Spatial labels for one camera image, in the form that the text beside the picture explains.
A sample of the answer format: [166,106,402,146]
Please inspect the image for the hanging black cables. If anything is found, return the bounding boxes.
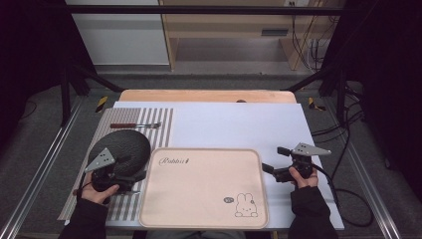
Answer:
[290,0,334,73]

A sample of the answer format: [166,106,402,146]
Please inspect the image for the black floor cables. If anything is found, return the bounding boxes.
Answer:
[311,84,366,182]

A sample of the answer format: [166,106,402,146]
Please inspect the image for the person's left hand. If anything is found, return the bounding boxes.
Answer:
[81,172,120,205]

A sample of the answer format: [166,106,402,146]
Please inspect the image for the black textured plate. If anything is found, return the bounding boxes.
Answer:
[87,128,152,182]

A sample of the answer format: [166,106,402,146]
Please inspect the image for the white board sheet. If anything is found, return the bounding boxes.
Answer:
[105,101,345,231]

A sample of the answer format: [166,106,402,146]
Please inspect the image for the grey striped placemat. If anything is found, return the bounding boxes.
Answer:
[57,107,174,222]

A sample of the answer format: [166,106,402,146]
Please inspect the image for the person's right hand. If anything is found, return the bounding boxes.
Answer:
[288,165,319,190]

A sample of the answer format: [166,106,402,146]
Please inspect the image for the metal floor rail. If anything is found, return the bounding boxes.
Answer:
[322,99,403,239]
[0,96,85,239]

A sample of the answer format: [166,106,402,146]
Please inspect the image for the black horizontal bar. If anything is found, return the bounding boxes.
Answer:
[43,4,366,16]

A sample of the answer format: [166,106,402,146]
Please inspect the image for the beige tray with rabbit print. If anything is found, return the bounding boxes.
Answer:
[138,147,270,230]

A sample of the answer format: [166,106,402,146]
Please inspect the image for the hand-held gripper cable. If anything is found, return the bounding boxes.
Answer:
[73,180,94,197]
[311,162,374,229]

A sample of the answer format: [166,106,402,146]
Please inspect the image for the black curtain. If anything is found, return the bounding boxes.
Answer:
[0,0,98,152]
[322,0,422,202]

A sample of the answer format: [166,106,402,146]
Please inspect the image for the left hand-held gripper cable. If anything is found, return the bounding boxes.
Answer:
[73,180,94,197]

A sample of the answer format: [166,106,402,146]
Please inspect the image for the yellow black tape strip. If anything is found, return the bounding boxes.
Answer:
[307,97,326,113]
[95,96,109,115]

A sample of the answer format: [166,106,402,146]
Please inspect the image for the black metal stand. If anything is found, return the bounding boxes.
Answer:
[282,63,350,127]
[59,62,124,127]

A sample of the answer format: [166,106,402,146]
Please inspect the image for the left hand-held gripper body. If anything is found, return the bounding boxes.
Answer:
[84,147,136,194]

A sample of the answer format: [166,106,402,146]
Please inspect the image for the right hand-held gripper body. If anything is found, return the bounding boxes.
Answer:
[273,142,332,183]

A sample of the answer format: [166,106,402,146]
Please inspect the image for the right hand-held gripper cable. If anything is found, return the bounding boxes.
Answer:
[311,162,374,229]

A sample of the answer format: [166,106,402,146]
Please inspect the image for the white cabinet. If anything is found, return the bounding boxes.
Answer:
[65,0,170,66]

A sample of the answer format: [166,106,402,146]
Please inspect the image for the wooden shelf unit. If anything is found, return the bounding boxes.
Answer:
[158,0,346,72]

